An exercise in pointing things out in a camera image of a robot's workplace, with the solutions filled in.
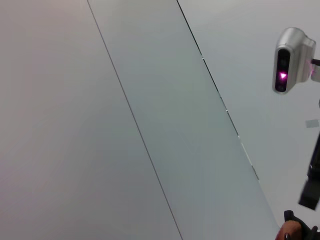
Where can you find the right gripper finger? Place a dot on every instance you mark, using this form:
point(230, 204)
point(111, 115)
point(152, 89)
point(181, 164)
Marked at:
point(311, 195)

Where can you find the silver head camera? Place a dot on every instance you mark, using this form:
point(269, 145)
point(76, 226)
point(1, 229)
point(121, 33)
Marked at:
point(290, 57)

